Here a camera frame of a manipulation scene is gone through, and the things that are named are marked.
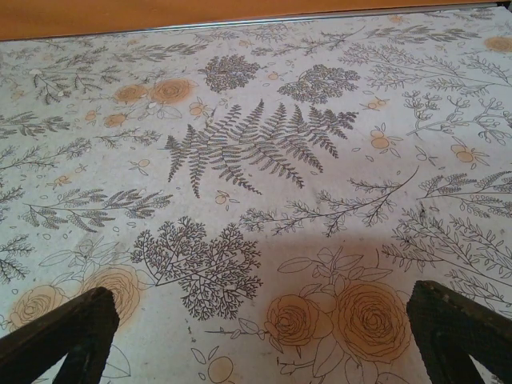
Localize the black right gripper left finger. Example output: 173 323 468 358
0 286 121 384

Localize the floral patterned tablecloth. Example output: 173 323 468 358
0 2 512 384

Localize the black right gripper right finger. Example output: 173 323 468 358
406 279 512 384

